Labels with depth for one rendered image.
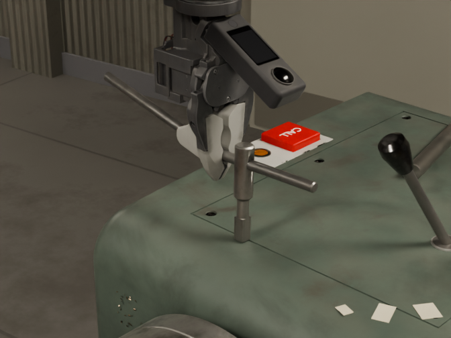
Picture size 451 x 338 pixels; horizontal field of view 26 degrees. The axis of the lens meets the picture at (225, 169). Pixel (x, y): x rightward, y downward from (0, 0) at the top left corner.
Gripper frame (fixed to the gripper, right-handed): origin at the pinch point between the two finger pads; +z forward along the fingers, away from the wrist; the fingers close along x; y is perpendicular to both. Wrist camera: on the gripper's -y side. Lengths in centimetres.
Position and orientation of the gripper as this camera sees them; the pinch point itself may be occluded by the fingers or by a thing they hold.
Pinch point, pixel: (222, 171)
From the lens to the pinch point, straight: 111.0
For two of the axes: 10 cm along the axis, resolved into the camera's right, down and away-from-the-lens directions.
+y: -7.3, -3.0, 6.2
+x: -6.9, 3.1, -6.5
